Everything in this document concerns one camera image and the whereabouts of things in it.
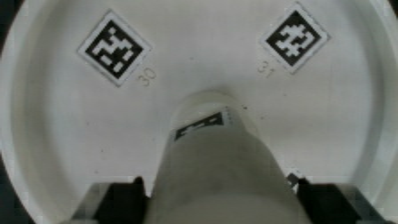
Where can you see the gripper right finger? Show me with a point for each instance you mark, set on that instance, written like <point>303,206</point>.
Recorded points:
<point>335,204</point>

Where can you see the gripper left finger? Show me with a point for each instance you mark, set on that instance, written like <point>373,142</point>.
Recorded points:
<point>113,204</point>

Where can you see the white cylindrical table leg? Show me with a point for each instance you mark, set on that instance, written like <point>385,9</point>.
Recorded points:
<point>220,184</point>

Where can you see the white round table top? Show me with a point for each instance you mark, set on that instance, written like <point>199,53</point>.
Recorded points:
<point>106,59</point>

